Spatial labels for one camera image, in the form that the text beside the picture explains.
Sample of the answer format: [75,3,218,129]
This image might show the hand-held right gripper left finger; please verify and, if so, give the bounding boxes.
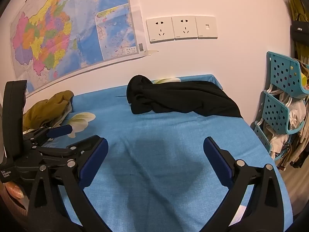
[28,137,109,232]

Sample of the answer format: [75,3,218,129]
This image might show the blue perforated plastic basket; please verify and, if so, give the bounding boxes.
[254,121,275,161]
[263,90,305,135]
[267,51,309,99]

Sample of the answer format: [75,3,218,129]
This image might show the black garment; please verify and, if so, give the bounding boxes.
[126,75,243,119]

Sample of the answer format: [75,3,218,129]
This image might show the white crumpled cloth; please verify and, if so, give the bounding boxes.
[278,94,307,130]

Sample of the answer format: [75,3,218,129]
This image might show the hanging beige and dark clothes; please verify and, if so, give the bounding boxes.
[269,126,309,172]

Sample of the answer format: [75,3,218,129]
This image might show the olive brown garment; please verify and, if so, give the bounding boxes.
[23,90,74,131]

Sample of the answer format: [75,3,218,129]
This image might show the yellow-green hanging cloth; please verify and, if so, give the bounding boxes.
[289,0,309,63]

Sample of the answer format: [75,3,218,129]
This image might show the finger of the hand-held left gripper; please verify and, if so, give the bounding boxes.
[24,125,73,142]
[36,135,103,160]

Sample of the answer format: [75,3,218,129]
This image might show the blue floral bed sheet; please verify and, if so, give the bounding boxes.
[23,74,294,232]

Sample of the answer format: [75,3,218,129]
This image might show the black hanging bag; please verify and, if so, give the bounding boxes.
[290,13,309,49]

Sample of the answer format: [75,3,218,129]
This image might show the person's left hand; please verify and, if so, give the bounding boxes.
[3,182,26,200]

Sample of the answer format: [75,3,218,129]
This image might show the person's left forearm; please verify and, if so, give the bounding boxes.
[0,193,29,219]

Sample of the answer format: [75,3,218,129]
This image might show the colourful wall map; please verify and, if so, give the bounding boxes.
[10,0,148,97]

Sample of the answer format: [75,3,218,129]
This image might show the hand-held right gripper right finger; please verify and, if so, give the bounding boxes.
[203,136,284,232]

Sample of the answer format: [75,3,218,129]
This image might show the white wall socket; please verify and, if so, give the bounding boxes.
[146,17,175,44]
[171,16,198,40]

